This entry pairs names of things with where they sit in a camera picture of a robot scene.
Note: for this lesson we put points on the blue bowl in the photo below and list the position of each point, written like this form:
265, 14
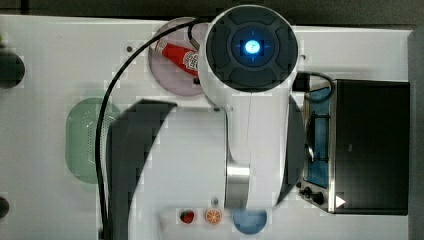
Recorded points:
249, 221

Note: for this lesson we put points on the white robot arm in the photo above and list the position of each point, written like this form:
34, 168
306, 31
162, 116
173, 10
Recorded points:
216, 173

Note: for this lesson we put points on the black round knob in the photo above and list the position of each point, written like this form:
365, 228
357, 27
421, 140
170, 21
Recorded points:
4, 207

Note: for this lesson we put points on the black cylinder cup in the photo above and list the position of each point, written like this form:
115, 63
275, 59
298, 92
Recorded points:
12, 69

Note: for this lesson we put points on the pink round plate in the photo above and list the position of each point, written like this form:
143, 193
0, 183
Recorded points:
167, 74

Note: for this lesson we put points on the green plastic strainer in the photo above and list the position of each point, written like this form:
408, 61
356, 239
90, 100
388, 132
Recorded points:
81, 125

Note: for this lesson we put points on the black toaster oven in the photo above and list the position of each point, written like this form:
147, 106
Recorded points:
357, 147

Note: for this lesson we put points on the red ketchup bottle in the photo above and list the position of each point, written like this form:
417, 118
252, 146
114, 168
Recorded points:
184, 58

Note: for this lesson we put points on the orange slice toy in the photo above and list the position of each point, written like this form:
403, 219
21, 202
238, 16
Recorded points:
213, 216

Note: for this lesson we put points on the red strawberry toy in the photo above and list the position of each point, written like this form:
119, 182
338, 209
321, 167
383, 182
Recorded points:
187, 216

